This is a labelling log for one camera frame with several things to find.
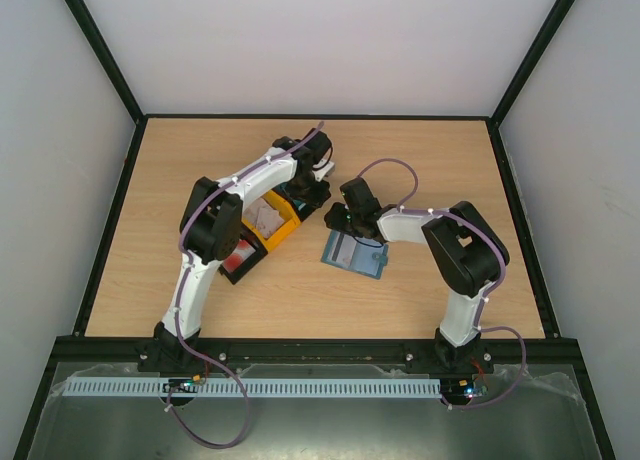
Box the black bin with teal cards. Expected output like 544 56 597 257
274 181 331 222

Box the yellow bin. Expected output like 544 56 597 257
242 190 301 253

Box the white floral VIP card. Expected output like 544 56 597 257
329 233 357 268

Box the teal card holder wallet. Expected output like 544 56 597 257
321 230 389 280

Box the black bin with red cards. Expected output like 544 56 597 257
220 230 267 285

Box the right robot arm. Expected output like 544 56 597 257
325 177 510 372

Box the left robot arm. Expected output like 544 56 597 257
154 123 334 366

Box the white floral card stack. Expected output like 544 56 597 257
245 198 285 239

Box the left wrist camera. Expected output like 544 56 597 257
313 159 335 181

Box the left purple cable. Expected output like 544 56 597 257
178 120 326 449

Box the white slotted cable duct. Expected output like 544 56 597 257
52 376 441 399

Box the black metal frame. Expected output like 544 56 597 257
14 0 616 460

